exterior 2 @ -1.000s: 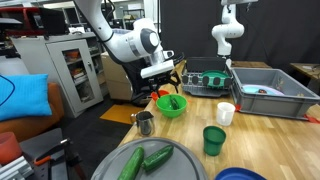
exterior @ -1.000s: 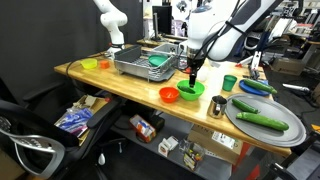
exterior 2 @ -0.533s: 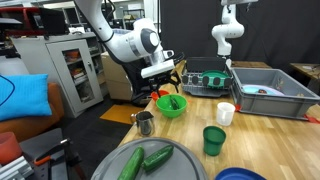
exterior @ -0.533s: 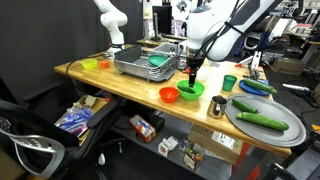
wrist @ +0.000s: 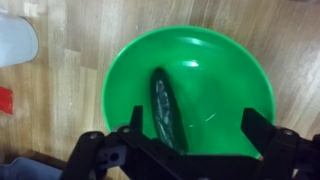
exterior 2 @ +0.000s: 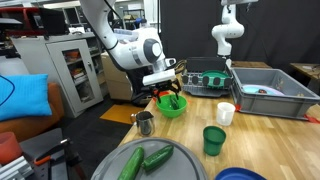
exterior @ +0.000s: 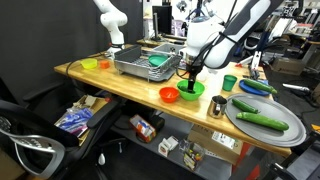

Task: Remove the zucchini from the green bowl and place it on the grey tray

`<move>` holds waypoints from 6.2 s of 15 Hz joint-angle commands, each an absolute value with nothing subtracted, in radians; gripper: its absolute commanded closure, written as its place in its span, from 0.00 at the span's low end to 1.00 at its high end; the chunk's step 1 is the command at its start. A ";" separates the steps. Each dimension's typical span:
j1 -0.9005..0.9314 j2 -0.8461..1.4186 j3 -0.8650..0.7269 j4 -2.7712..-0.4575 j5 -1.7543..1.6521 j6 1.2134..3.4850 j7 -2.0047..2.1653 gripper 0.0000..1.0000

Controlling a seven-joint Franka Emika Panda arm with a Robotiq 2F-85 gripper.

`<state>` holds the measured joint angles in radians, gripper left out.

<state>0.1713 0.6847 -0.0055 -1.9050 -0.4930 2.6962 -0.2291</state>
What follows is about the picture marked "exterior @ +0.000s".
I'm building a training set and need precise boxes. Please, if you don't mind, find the teal bowl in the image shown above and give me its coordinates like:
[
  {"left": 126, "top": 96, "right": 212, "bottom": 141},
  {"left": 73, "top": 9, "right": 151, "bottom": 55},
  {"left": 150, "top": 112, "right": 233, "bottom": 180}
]
[{"left": 148, "top": 54, "right": 169, "bottom": 68}]

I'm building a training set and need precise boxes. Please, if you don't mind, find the white metal bracket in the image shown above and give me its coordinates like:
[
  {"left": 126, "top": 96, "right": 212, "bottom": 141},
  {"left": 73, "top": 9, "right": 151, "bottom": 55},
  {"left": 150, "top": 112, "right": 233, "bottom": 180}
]
[{"left": 248, "top": 49, "right": 263, "bottom": 81}]

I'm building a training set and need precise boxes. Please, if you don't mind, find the grey dish rack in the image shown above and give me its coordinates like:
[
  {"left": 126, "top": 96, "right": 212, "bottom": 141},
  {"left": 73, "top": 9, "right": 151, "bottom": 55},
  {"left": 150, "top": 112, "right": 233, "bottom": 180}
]
[{"left": 113, "top": 44, "right": 183, "bottom": 83}]

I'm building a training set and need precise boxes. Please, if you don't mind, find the blue plastic bag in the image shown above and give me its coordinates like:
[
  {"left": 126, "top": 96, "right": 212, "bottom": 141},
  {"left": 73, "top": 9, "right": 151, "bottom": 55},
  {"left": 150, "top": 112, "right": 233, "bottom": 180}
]
[{"left": 54, "top": 106, "right": 94, "bottom": 138}]

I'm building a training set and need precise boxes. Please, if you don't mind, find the yellow plastic bowl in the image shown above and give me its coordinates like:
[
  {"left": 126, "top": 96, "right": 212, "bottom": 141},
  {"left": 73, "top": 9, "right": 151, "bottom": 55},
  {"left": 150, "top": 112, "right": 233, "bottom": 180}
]
[{"left": 80, "top": 58, "right": 99, "bottom": 70}]

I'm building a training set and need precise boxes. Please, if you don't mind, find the green plastic cup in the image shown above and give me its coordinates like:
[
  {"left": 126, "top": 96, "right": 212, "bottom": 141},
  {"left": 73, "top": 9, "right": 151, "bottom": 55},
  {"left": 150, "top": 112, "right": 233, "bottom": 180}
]
[{"left": 222, "top": 74, "right": 238, "bottom": 92}]

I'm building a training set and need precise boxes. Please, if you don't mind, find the open cardboard box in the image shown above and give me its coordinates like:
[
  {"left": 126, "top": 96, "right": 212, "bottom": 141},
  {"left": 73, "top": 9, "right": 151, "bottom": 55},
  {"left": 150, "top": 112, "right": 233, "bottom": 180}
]
[{"left": 54, "top": 94, "right": 111, "bottom": 146}]

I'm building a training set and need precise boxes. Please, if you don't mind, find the red plastic bowl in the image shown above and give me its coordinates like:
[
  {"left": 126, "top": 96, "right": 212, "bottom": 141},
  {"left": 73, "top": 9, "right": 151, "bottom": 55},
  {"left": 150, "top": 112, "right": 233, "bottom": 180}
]
[{"left": 158, "top": 86, "right": 180, "bottom": 104}]

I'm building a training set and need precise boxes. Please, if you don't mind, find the colourful small carton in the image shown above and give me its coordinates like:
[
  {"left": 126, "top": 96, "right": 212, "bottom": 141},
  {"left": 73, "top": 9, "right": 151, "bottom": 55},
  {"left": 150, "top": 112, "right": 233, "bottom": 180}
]
[{"left": 129, "top": 114, "right": 157, "bottom": 144}]

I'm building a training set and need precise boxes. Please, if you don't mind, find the green plastic bowl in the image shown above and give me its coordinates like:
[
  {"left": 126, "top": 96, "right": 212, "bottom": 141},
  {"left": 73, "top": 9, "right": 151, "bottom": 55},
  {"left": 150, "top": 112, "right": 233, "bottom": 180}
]
[{"left": 176, "top": 79, "right": 206, "bottom": 102}]

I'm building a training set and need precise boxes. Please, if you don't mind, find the black office chair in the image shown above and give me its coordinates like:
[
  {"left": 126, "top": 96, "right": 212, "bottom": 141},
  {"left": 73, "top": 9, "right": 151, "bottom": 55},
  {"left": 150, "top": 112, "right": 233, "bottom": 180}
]
[{"left": 0, "top": 76, "right": 129, "bottom": 180}]

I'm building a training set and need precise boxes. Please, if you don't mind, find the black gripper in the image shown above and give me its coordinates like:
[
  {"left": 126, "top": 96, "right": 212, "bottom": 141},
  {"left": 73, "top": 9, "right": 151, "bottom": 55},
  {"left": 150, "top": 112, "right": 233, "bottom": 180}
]
[{"left": 185, "top": 54, "right": 204, "bottom": 93}]

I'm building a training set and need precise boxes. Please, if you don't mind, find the silver tube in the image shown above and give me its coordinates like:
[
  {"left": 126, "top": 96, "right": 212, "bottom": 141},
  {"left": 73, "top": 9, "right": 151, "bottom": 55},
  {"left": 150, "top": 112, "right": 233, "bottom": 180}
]
[{"left": 282, "top": 83, "right": 313, "bottom": 93}]

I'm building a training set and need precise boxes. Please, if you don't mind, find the grey plastic bin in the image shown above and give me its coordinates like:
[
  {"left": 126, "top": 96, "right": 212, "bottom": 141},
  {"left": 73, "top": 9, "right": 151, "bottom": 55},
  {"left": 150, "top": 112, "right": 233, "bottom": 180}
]
[{"left": 151, "top": 43, "right": 188, "bottom": 56}]

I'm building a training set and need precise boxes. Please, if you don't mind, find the round grey tray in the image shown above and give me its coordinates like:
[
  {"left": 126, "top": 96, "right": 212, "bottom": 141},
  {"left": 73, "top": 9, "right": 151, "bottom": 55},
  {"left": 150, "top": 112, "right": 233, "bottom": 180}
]
[{"left": 225, "top": 92, "right": 307, "bottom": 148}]

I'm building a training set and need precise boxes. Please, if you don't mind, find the small orange cup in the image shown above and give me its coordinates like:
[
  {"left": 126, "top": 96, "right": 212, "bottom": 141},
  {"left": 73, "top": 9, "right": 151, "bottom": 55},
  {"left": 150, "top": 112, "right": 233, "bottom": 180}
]
[{"left": 99, "top": 59, "right": 111, "bottom": 70}]

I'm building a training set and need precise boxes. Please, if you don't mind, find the blue plate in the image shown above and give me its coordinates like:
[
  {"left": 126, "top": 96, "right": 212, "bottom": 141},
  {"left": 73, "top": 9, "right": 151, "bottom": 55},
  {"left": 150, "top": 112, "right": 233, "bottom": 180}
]
[{"left": 238, "top": 78, "right": 271, "bottom": 97}]

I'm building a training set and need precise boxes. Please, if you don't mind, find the long green cucumber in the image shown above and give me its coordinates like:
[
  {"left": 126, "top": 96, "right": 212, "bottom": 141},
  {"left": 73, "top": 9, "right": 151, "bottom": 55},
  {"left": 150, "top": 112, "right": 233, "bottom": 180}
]
[{"left": 236, "top": 111, "right": 290, "bottom": 132}]

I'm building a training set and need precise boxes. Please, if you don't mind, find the clear plastic container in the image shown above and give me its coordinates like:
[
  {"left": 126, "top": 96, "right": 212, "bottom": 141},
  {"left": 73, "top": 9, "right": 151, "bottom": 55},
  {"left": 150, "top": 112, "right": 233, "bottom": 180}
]
[{"left": 181, "top": 139, "right": 206, "bottom": 172}]

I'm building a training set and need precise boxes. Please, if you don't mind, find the medium green cucumber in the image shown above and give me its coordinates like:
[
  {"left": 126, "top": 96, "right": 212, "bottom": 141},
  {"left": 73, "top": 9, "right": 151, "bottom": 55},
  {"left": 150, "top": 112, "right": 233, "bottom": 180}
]
[{"left": 243, "top": 78, "right": 278, "bottom": 95}]

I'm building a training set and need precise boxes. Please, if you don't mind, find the labelled cardboard box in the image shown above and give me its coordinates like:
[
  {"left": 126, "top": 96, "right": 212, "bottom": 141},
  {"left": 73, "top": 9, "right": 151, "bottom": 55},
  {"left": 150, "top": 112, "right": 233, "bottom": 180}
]
[{"left": 187, "top": 124, "right": 244, "bottom": 165}]

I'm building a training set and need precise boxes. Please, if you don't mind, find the small metal pitcher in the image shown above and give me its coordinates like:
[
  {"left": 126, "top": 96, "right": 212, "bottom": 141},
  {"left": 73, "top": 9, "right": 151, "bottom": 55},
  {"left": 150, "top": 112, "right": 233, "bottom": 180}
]
[{"left": 207, "top": 95, "right": 228, "bottom": 120}]

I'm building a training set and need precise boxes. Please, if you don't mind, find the short dark green zucchini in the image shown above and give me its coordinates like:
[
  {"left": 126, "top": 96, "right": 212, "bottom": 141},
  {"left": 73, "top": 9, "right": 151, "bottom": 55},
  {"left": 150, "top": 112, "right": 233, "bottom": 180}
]
[{"left": 231, "top": 98, "right": 260, "bottom": 115}]

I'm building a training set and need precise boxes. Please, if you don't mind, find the black computer monitor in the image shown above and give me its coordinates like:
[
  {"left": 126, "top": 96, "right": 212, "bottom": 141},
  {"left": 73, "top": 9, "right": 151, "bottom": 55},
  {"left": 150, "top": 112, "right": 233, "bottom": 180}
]
[{"left": 152, "top": 4, "right": 173, "bottom": 36}]

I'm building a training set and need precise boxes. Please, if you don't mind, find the plain brown cardboard box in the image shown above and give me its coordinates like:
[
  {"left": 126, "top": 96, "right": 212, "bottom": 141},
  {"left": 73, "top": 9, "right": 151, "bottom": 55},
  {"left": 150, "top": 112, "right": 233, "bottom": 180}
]
[{"left": 271, "top": 57, "right": 306, "bottom": 76}]

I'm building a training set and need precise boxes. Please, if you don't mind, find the small white box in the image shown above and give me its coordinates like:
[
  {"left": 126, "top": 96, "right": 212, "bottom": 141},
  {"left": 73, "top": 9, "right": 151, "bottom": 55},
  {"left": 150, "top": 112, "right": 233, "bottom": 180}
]
[{"left": 157, "top": 135, "right": 180, "bottom": 158}]

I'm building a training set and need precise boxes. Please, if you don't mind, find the white plastic cup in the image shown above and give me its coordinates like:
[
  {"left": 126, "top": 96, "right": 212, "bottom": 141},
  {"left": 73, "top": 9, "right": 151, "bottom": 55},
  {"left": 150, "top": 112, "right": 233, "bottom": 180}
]
[{"left": 199, "top": 69, "right": 210, "bottom": 82}]

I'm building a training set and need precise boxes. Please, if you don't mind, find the black table cable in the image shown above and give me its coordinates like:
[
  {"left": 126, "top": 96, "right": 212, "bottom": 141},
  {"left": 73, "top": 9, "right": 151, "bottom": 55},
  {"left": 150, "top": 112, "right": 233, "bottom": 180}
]
[{"left": 65, "top": 51, "right": 113, "bottom": 78}]

